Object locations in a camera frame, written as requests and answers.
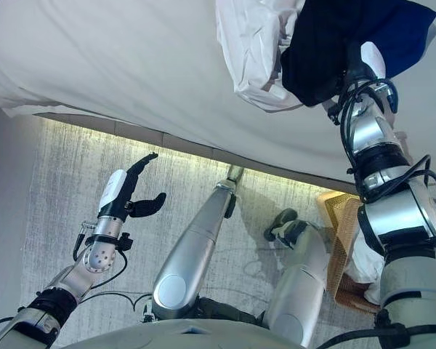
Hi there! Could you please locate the wicker laundry basket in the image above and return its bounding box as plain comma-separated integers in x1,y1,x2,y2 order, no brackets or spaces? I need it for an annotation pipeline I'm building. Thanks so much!
318,190,386,313

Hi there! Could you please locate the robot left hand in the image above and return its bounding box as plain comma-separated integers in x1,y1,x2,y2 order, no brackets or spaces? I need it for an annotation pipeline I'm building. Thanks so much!
97,152,168,222

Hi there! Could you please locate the dark navy black garment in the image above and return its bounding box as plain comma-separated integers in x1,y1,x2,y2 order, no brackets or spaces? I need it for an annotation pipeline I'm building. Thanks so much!
280,0,436,108

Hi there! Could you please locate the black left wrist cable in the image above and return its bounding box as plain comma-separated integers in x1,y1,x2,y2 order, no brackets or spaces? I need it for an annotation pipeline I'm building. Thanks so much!
72,221,135,290

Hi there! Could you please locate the grey robot torso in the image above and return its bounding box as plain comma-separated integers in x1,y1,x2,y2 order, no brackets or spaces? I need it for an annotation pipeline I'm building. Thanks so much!
61,316,306,349

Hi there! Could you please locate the grey striped rug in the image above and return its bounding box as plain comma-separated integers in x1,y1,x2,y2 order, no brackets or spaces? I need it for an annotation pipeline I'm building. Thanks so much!
17,116,386,349

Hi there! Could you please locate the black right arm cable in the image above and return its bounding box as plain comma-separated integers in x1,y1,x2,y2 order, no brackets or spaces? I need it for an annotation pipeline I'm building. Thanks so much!
336,78,436,204

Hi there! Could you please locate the white crumpled cloth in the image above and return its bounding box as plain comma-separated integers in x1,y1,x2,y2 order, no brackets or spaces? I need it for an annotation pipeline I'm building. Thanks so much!
344,228,386,306

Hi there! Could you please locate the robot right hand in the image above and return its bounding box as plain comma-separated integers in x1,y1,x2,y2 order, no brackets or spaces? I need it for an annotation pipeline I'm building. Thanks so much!
339,40,388,88

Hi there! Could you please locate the cream beige garment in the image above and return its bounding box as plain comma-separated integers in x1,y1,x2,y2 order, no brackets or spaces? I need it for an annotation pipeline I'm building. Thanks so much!
214,0,306,112

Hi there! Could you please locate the bed with beige cover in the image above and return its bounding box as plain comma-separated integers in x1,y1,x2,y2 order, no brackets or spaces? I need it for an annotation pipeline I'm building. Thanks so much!
0,0,436,204

